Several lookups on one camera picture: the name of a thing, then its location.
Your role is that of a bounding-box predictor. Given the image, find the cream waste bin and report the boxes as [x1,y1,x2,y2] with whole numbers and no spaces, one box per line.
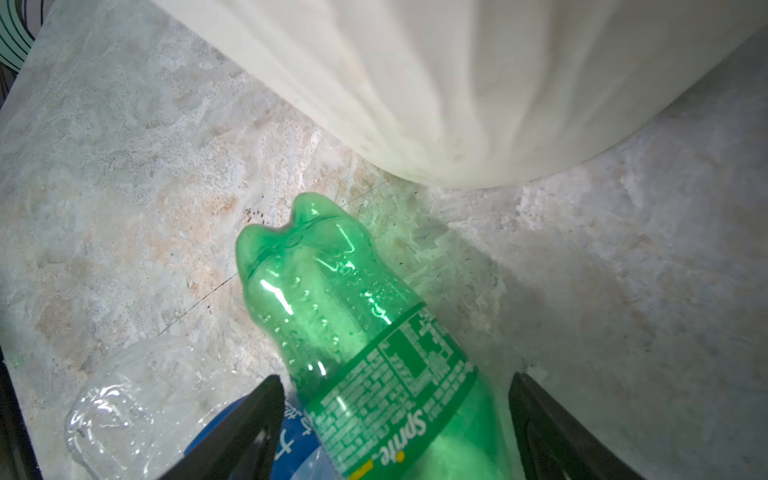
[162,1,767,189]

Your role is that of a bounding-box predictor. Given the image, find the green bottle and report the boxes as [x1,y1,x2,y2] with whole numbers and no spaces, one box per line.
[235,193,515,479]

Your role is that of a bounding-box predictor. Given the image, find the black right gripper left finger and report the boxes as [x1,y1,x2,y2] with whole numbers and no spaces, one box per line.
[162,375,285,480]

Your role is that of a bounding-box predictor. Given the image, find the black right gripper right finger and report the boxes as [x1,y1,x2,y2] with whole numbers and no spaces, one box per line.
[508,372,641,480]

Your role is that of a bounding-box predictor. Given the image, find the clear bottle blue label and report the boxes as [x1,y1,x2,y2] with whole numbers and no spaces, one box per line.
[65,336,339,479]

